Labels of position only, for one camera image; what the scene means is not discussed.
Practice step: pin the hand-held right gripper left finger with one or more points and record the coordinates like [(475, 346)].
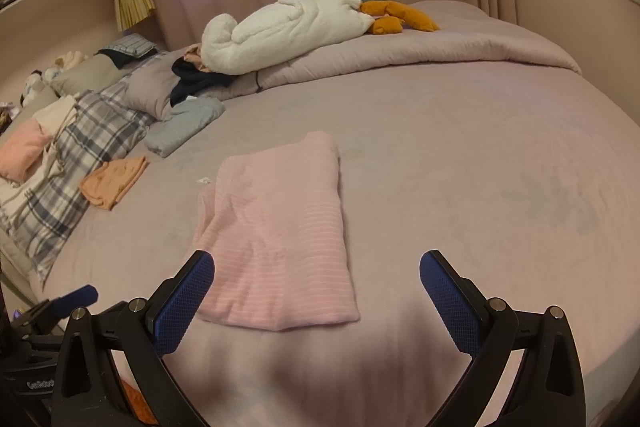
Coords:
[(185, 302)]

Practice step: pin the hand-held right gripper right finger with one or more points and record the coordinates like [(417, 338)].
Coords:
[(450, 302)]

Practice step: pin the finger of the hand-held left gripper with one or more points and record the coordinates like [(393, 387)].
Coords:
[(110, 308), (75, 296)]

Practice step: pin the pink knit sweater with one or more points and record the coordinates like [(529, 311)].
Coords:
[(280, 232)]

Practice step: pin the orange cloth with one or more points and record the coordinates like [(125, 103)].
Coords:
[(135, 399)]

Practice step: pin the orange folded garment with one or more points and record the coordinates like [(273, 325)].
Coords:
[(112, 182)]

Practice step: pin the bed with mauve sheet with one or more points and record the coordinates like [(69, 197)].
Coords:
[(450, 157)]

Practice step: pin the pink folded garment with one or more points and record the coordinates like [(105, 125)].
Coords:
[(22, 149)]

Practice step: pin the grey plaid pillow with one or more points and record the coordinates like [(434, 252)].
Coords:
[(95, 132)]

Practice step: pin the light blue folded garment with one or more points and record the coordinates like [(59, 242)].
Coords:
[(185, 124)]

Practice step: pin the cream white garment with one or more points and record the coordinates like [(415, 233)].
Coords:
[(57, 112)]

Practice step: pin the colourful patterned toy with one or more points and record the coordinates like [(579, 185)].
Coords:
[(6, 117)]

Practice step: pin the beige pillow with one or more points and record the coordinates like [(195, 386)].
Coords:
[(40, 99), (85, 74)]

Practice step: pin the mauve pillow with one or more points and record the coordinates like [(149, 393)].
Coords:
[(150, 92)]

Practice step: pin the white and black plush toy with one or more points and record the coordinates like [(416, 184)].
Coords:
[(37, 84)]

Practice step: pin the dark navy garment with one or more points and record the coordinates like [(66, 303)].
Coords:
[(200, 82)]

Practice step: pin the cream plush toy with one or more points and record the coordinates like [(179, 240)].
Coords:
[(70, 59)]

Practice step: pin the dark cloth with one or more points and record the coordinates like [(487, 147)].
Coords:
[(117, 57)]

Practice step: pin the small pink cloth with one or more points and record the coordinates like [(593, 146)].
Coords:
[(195, 56)]

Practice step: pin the mauve folded comforter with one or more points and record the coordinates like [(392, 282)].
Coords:
[(425, 47)]

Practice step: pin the blue striped pillow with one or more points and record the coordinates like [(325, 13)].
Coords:
[(135, 43)]

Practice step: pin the white goose plush toy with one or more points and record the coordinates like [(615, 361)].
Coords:
[(280, 34)]

